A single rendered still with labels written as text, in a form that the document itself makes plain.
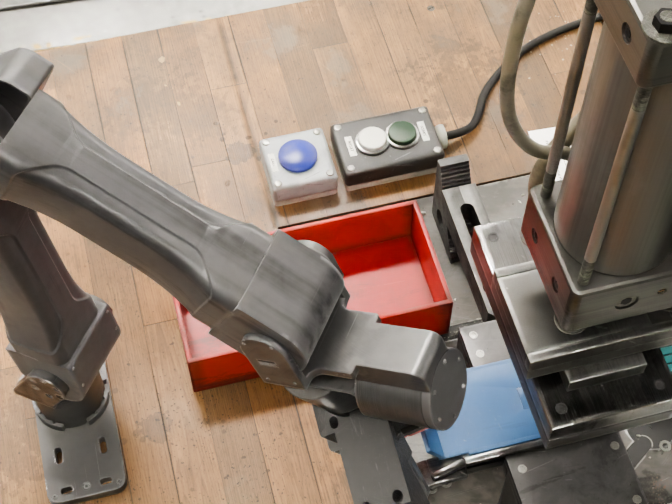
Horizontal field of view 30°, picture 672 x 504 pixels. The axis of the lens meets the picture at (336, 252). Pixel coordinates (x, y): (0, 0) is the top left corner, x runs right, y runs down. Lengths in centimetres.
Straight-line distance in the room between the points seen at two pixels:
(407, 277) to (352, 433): 35
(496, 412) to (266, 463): 22
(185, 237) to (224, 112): 57
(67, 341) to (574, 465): 43
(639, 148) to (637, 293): 15
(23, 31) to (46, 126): 193
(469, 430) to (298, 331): 29
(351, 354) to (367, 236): 41
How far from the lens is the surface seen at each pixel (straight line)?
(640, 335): 91
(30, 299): 98
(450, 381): 86
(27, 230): 94
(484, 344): 112
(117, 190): 81
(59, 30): 272
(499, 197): 131
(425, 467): 106
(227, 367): 116
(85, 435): 117
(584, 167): 76
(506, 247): 98
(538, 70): 142
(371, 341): 85
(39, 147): 81
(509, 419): 108
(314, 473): 115
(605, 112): 71
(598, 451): 109
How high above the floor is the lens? 196
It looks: 57 degrees down
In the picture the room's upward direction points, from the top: straight up
